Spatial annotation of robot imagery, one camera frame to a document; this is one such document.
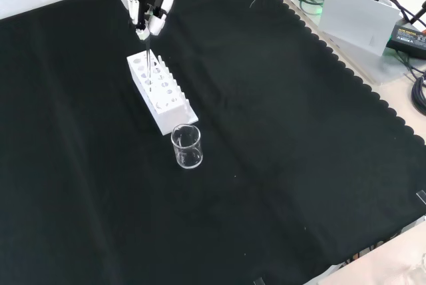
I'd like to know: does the grey metal base plate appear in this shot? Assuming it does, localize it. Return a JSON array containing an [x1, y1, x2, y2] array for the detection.
[[282, 0, 426, 87]]

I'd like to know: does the white test tube rack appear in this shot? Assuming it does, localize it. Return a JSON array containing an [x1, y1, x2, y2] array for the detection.
[[126, 49, 200, 137]]

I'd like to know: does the green cable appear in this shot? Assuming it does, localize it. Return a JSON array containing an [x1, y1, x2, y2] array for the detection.
[[299, 0, 325, 13]]

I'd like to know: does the black cable bundle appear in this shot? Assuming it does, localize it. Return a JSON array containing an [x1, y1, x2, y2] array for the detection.
[[411, 76, 426, 116]]

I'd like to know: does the clear glass rod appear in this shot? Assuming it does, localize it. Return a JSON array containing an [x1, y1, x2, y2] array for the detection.
[[144, 39, 154, 93]]

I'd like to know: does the black power adapter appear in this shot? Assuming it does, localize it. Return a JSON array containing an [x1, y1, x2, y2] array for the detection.
[[385, 22, 426, 56]]

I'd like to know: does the black bench cloth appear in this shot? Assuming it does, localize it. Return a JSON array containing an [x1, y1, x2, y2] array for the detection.
[[0, 0, 426, 285]]

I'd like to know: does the clear glass beaker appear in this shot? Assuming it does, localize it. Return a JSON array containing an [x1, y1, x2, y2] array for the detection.
[[170, 124, 204, 170]]

